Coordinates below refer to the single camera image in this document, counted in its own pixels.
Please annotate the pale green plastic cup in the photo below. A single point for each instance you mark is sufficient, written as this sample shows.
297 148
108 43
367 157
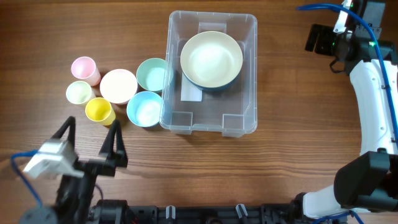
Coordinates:
79 93

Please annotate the yellow plastic cup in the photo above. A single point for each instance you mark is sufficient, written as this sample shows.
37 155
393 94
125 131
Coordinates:
100 111

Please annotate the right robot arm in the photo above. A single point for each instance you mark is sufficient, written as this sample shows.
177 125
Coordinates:
368 184

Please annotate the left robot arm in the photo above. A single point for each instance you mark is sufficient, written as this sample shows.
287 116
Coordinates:
47 214

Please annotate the light blue plastic bowl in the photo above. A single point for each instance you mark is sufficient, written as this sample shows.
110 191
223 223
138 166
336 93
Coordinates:
143 109

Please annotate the cream large plastic bowl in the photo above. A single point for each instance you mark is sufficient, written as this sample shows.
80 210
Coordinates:
211 59

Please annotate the clear plastic storage bin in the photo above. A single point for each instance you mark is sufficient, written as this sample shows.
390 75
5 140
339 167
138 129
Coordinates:
233 111

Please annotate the dark blue large bowl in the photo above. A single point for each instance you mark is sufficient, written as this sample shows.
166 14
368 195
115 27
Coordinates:
219 88

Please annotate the pink plastic cup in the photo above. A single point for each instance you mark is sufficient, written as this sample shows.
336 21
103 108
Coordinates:
84 68

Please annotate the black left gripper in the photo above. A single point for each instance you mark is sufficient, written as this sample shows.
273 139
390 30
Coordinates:
107 163

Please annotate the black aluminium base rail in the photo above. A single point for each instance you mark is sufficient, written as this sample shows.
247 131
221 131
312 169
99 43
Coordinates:
264 214

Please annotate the mint green plastic bowl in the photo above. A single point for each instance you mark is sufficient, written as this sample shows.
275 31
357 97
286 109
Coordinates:
150 74

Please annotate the white label in bin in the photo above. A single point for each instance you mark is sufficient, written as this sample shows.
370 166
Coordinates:
190 92

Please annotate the pink plastic bowl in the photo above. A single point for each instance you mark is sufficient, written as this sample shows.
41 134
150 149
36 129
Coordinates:
118 86

